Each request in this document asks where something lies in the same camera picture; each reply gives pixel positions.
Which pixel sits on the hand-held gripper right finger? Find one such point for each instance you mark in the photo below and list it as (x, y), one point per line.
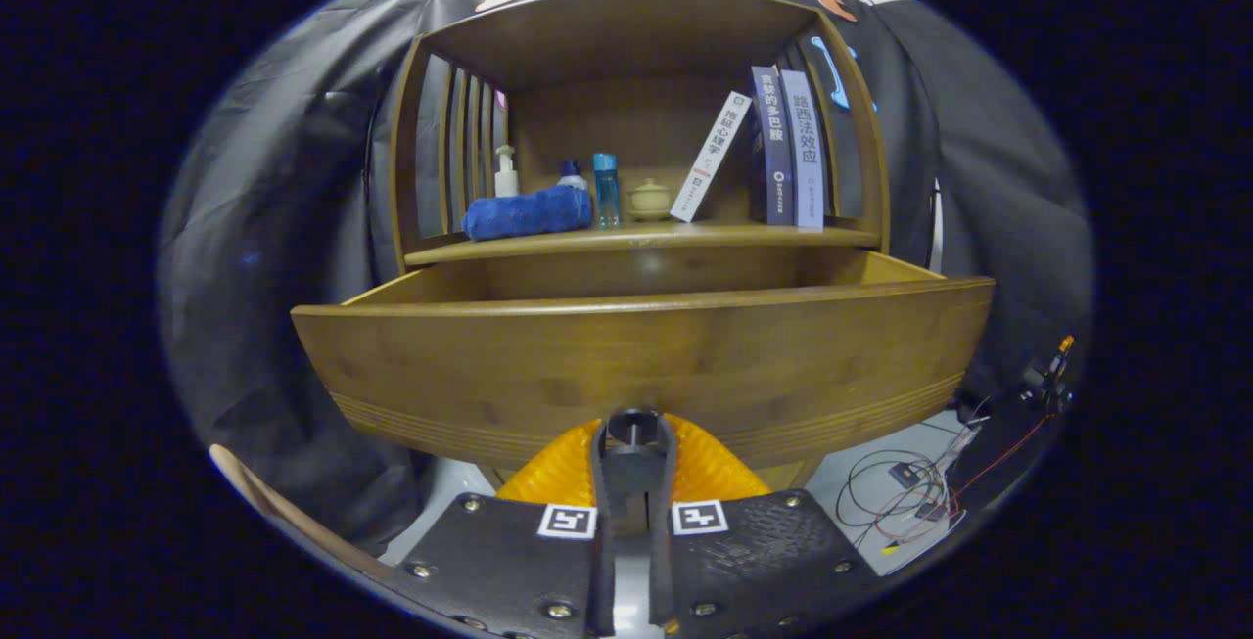
(764, 561)

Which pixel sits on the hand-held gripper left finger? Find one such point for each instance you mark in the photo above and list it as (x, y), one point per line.
(509, 561)

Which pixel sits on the wooden countertop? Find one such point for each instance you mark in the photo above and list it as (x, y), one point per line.
(685, 236)

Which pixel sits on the wooden cabinet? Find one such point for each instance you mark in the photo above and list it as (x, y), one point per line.
(626, 32)

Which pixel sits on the light wooden chair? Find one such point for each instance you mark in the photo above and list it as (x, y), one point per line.
(294, 522)

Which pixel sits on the black device with orange tip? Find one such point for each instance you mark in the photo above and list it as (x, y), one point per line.
(1047, 380)

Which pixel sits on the blue rolled towel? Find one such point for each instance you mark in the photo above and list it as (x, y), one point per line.
(529, 212)

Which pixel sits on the beige lidded teacup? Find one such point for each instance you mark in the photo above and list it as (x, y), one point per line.
(650, 201)

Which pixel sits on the clear blue bottle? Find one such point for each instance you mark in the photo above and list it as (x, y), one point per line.
(606, 194)

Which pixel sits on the white pump bottle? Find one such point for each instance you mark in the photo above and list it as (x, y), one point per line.
(506, 181)

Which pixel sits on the white lotion bottle blue cap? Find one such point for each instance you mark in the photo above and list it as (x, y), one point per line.
(573, 174)

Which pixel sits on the white book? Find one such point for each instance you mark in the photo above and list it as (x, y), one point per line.
(710, 159)

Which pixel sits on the black backdrop cloth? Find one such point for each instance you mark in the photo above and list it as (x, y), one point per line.
(274, 228)

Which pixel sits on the dark blue book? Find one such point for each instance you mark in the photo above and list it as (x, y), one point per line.
(773, 150)

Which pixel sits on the light purple book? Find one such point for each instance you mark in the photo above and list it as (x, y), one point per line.
(807, 150)

